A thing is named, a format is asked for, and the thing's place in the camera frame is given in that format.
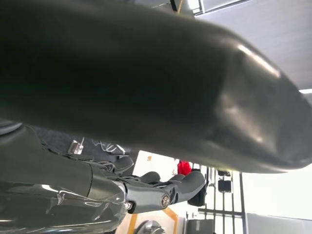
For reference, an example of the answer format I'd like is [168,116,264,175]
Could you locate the grey floor socket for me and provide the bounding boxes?
[68,139,85,155]

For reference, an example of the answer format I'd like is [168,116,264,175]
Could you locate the red cloth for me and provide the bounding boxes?
[178,160,193,176]

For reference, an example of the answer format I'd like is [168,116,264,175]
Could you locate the tangled white cables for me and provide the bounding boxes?
[92,138,128,154]

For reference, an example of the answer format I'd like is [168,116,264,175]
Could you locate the black metal frame rack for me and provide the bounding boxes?
[198,167,248,234]

